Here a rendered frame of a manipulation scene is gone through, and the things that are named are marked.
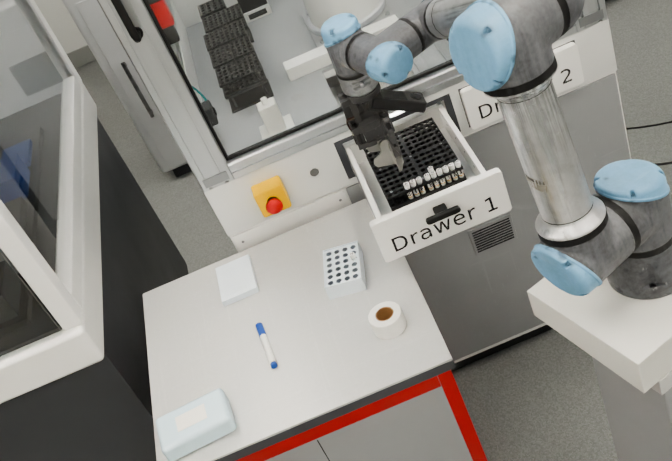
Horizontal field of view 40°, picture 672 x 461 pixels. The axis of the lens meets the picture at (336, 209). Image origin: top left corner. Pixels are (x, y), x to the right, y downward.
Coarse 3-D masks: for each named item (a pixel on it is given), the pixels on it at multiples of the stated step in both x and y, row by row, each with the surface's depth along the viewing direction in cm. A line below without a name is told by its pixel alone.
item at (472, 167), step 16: (432, 112) 219; (400, 128) 220; (448, 128) 216; (352, 144) 220; (464, 144) 205; (352, 160) 215; (464, 160) 210; (368, 176) 218; (368, 192) 204; (384, 208) 207
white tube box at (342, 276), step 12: (324, 252) 209; (336, 252) 209; (348, 252) 206; (360, 252) 207; (324, 264) 206; (336, 264) 206; (348, 264) 203; (360, 264) 202; (324, 276) 203; (336, 276) 203; (348, 276) 201; (360, 276) 199; (336, 288) 200; (348, 288) 200; (360, 288) 200
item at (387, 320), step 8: (384, 304) 190; (392, 304) 189; (376, 312) 189; (384, 312) 190; (392, 312) 187; (400, 312) 187; (376, 320) 187; (384, 320) 186; (392, 320) 186; (400, 320) 186; (376, 328) 186; (384, 328) 185; (392, 328) 186; (400, 328) 187; (384, 336) 187; (392, 336) 187
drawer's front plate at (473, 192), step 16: (480, 176) 190; (496, 176) 189; (448, 192) 189; (464, 192) 190; (480, 192) 191; (496, 192) 192; (400, 208) 190; (416, 208) 189; (432, 208) 190; (448, 208) 191; (464, 208) 192; (480, 208) 193; (384, 224) 190; (400, 224) 191; (416, 224) 192; (432, 224) 193; (464, 224) 195; (384, 240) 192; (400, 240) 193; (416, 240) 194; (432, 240) 195; (384, 256) 195; (400, 256) 196
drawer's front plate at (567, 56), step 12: (564, 48) 214; (576, 48) 214; (564, 60) 216; (576, 60) 216; (564, 72) 217; (576, 72) 218; (564, 84) 219; (576, 84) 220; (468, 96) 215; (480, 96) 216; (468, 108) 217; (492, 108) 219; (468, 120) 220; (480, 120) 220; (492, 120) 221
